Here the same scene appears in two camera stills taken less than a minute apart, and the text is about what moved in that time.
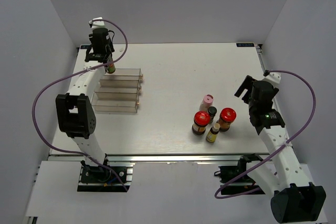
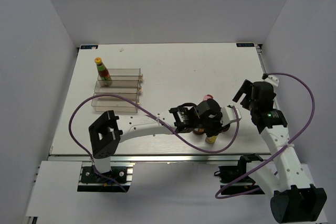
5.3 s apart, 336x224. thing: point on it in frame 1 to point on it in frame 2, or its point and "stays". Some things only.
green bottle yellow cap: (111, 68) to (104, 74)
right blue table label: (243, 44) stays
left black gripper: (111, 45) to (210, 132)
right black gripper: (247, 84) stays
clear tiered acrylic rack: (118, 92) stays
